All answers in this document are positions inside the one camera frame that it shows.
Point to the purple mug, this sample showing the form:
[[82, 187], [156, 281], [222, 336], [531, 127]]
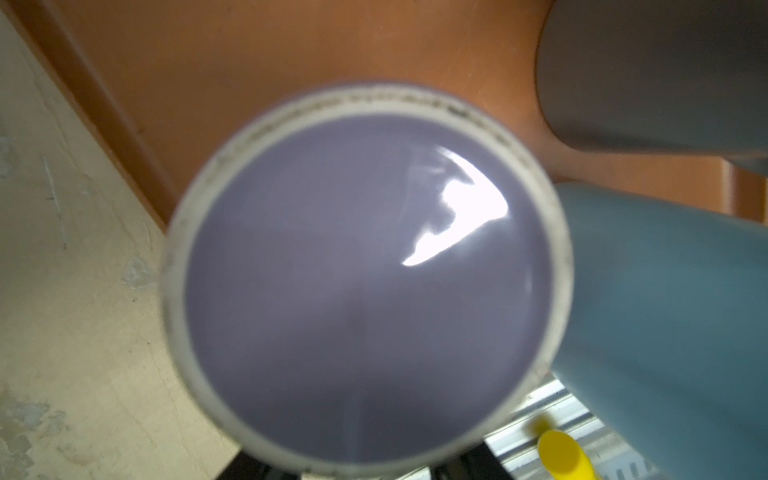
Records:
[[365, 280]]

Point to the yellow marker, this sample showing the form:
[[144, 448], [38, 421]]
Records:
[[563, 457]]

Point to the grey mug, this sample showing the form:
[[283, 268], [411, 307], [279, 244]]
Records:
[[659, 77]]

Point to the light blue mug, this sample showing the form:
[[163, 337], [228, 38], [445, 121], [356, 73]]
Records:
[[667, 337]]

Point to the brown plastic tray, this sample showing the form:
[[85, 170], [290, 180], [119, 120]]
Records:
[[162, 84]]

